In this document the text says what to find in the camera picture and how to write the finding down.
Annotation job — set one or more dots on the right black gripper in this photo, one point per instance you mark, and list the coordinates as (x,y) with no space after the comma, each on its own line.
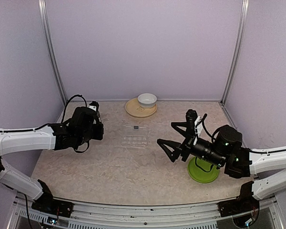
(187,145)

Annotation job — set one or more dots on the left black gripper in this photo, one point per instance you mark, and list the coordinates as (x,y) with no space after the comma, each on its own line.
(99,135)

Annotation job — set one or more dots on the clear plastic pill organizer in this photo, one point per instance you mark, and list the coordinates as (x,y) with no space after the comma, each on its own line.
(134,136)

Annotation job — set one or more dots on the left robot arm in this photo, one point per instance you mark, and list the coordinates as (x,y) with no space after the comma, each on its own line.
(84,125)

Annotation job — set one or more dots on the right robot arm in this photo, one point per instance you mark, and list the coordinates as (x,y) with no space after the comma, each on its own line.
(225,150)

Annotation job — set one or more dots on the green round plate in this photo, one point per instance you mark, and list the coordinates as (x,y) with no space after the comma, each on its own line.
(202,171)

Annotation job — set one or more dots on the beige round plate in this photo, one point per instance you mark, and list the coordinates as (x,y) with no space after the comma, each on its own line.
(134,109)

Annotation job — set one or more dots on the white ceramic bowl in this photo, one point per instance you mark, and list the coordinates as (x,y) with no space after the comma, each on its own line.
(147,100)

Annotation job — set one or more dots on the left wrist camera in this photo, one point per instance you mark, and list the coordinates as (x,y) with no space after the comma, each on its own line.
(94,105)

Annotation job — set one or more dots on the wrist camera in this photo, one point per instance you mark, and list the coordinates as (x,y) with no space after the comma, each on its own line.
(94,105)
(193,121)

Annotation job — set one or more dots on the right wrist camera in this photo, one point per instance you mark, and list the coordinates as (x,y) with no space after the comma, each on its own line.
(193,121)

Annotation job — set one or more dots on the front aluminium rail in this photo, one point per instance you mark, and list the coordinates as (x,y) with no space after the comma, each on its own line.
(86,215)

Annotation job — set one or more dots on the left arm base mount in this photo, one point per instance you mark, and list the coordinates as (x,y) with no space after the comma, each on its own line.
(47,204)

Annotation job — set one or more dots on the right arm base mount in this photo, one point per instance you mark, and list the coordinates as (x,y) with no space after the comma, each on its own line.
(245,202)

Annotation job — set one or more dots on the left aluminium frame post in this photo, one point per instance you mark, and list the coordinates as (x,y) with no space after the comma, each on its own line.
(50,48)

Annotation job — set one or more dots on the aluminium frame post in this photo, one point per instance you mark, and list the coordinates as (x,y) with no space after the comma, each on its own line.
(237,50)
(50,48)

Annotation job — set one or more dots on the right aluminium frame post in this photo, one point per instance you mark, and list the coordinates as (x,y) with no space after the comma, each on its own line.
(237,50)

